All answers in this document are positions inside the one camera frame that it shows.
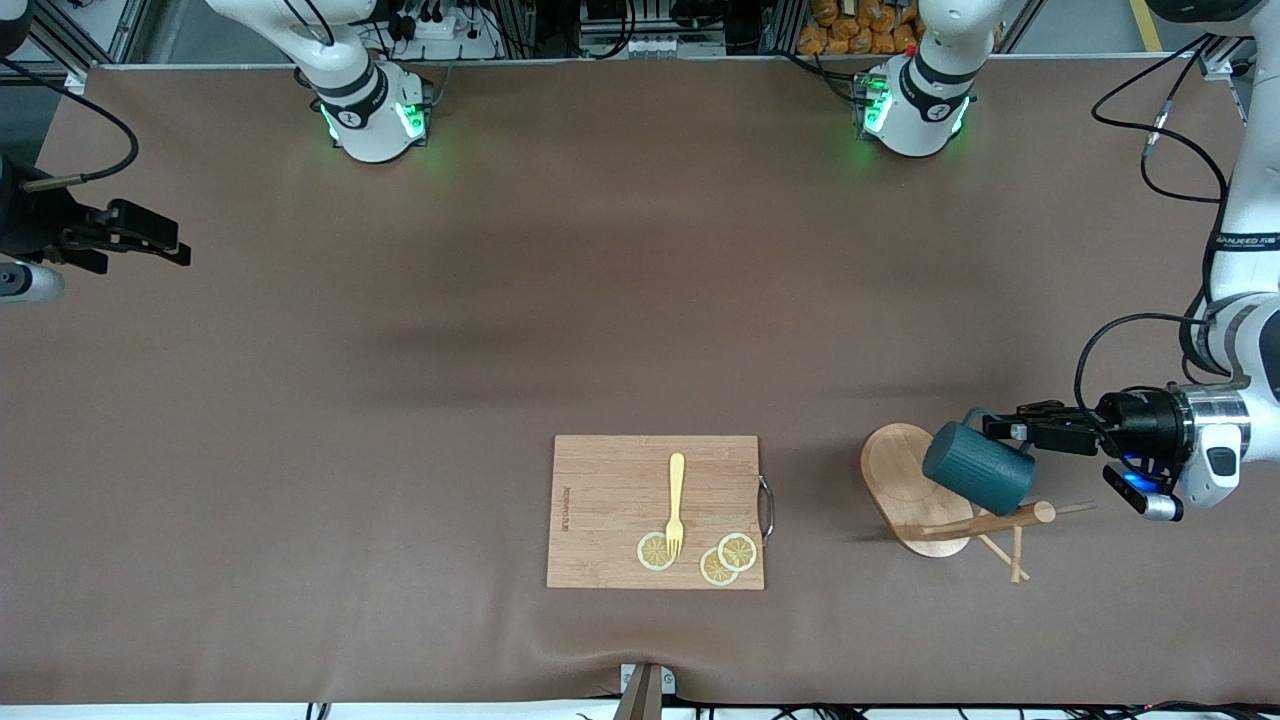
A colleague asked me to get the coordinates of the dark green cup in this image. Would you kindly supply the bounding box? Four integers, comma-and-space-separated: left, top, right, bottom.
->
921, 407, 1039, 519

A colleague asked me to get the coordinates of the wooden mug rack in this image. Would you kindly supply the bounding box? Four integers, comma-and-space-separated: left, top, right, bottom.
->
860, 423, 1098, 585

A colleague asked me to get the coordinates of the white power strip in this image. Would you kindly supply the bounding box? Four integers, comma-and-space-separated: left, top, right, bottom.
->
390, 0, 501, 61

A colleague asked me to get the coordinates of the yellow plastic fork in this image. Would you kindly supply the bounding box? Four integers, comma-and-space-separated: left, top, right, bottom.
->
666, 453, 687, 558

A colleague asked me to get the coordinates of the orange bread bag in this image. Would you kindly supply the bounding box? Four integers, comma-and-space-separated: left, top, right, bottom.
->
797, 0, 926, 57

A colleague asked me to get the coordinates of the wooden cutting board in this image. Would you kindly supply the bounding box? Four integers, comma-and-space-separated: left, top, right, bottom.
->
546, 434, 776, 591

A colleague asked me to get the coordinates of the white connector block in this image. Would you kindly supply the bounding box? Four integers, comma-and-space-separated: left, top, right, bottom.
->
580, 0, 691, 59

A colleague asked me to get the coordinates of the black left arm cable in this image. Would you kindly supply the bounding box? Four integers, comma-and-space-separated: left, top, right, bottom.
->
1075, 35, 1241, 441

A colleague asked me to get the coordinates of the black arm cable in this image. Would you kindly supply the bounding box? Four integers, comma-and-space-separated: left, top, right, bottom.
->
1075, 35, 1241, 441
0, 58, 139, 193

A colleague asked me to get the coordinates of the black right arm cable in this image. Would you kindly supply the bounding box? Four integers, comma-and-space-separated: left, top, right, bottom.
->
0, 58, 139, 193

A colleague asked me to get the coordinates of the aluminium frame profile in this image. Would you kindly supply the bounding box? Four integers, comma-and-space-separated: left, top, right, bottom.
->
1195, 30, 1280, 81
25, 0, 151, 96

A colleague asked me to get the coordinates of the metal table edge bracket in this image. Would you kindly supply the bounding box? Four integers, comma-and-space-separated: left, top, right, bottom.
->
612, 662, 677, 720

